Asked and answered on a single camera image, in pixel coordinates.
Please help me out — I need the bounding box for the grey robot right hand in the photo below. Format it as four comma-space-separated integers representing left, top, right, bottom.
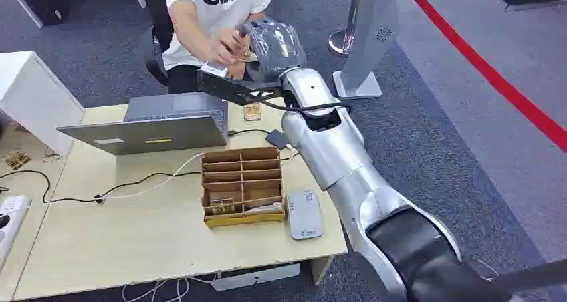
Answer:
240, 18, 308, 84

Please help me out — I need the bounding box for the person's left hand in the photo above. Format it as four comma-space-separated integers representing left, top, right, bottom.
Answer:
228, 62, 248, 80

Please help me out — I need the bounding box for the person's right hand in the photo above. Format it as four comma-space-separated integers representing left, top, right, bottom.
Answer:
208, 27, 250, 67

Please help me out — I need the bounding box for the person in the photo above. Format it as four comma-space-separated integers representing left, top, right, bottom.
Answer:
161, 0, 272, 95

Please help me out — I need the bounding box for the chrome stanchion base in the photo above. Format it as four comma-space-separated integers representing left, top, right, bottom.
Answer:
328, 29, 355, 57

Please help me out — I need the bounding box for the black office chair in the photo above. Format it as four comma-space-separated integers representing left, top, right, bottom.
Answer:
127, 0, 175, 88

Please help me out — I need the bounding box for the black adapter block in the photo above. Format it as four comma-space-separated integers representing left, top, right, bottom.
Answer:
265, 129, 290, 150

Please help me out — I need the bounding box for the silver kiosk stand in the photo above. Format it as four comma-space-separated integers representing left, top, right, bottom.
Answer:
332, 0, 399, 100

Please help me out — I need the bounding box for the grey laptop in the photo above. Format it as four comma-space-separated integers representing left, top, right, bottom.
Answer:
56, 92, 229, 156

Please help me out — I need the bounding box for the wooden compartment box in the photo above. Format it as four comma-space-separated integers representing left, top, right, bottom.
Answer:
201, 146, 286, 229

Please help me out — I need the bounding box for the printed cards stack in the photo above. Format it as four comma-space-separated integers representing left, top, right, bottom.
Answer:
209, 198, 237, 216

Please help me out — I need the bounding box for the white power bank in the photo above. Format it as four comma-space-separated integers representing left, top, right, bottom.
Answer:
285, 190, 324, 241

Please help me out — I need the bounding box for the white cabinet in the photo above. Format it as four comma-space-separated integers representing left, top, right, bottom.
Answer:
0, 50, 86, 156

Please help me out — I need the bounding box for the white power strip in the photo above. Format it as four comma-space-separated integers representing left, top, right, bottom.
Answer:
0, 195, 32, 270

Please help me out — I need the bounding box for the short black adapter cable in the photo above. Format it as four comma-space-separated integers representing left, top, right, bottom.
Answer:
227, 128, 271, 138

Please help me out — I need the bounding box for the black robot wrist cable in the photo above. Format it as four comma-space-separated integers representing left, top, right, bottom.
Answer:
246, 90, 352, 114

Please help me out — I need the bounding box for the long black cable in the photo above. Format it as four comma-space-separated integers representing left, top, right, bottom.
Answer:
0, 170, 203, 205

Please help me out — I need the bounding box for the grey metal desk bracket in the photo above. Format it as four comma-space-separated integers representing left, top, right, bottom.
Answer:
211, 263, 301, 293

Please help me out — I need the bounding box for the loose white cables bundle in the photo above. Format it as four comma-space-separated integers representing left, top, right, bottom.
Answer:
121, 274, 219, 302

